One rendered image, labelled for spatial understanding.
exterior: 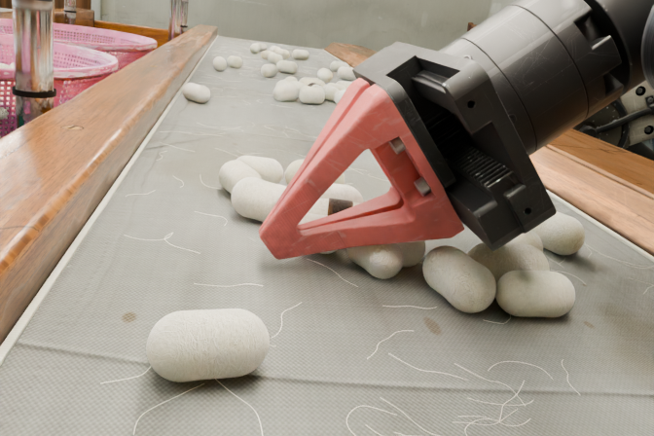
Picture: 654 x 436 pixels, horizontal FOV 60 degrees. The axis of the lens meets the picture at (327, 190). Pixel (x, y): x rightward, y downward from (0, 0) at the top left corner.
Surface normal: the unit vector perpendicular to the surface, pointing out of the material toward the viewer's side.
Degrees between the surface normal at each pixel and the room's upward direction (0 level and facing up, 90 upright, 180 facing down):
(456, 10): 90
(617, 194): 45
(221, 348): 65
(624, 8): 74
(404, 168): 90
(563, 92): 95
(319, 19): 90
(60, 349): 0
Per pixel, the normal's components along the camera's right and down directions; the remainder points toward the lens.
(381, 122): -0.15, 0.49
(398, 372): 0.14, -0.94
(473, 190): -0.53, -0.77
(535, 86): 0.04, 0.14
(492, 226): 0.16, 0.32
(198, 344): 0.36, -0.28
